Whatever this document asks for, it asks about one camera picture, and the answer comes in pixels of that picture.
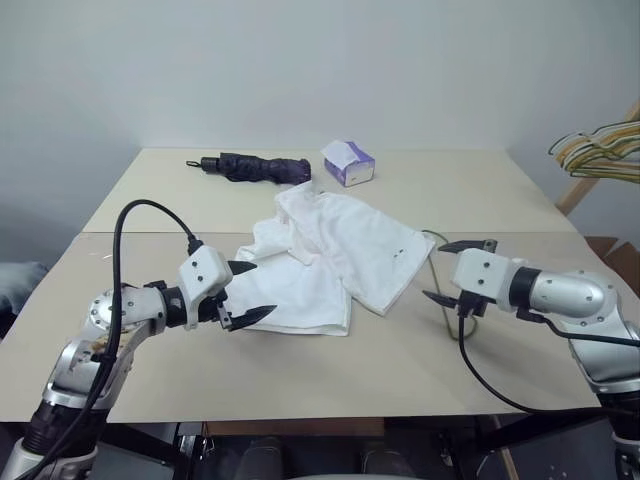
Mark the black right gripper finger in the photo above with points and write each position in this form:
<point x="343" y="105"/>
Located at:
<point x="462" y="246"/>
<point x="441" y="299"/>

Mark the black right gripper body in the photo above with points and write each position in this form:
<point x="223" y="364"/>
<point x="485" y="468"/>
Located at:
<point x="472" y="306"/>

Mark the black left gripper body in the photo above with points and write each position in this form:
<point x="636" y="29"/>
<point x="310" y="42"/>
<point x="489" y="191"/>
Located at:
<point x="221" y="310"/>

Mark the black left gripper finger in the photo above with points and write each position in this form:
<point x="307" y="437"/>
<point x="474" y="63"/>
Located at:
<point x="241" y="267"/>
<point x="252" y="318"/>

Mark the green rod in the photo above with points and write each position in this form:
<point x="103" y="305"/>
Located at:
<point x="434" y="274"/>

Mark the white cloth garment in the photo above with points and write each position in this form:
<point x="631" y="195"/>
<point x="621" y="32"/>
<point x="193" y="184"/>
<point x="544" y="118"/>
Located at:
<point x="310" y="280"/>

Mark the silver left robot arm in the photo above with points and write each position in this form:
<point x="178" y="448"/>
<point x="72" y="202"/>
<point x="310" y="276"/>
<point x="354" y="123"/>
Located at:
<point x="135" y="306"/>

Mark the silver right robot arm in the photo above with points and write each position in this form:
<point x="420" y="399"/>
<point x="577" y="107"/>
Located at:
<point x="575" y="295"/>

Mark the dark purple folded umbrella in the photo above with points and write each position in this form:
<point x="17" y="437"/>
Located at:
<point x="260" y="168"/>

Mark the purple tissue box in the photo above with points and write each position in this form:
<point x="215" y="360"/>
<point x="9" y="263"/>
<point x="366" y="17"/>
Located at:
<point x="359" y="169"/>

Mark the dark rounded shape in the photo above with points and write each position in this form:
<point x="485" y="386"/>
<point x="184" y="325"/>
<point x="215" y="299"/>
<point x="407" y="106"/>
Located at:
<point x="265" y="457"/>
<point x="380" y="464"/>

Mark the brown cardboard box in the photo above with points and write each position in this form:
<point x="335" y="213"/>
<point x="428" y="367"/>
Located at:
<point x="607" y="248"/>

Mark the white tissue sheet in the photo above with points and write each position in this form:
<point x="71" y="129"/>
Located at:
<point x="339" y="151"/>

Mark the bundle of clothes hangers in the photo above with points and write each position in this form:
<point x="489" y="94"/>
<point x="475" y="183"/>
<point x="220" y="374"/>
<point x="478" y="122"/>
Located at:
<point x="580" y="142"/>

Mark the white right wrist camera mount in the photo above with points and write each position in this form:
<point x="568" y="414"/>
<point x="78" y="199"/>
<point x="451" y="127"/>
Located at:
<point x="480" y="272"/>

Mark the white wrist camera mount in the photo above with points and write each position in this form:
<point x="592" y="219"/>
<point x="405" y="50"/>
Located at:
<point x="480" y="272"/>
<point x="202" y="270"/>

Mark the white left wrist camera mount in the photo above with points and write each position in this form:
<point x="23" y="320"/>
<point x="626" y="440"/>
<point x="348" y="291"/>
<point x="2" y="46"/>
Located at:
<point x="202" y="270"/>

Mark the black metal table frame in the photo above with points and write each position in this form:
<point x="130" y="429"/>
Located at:
<point x="145" y="445"/>

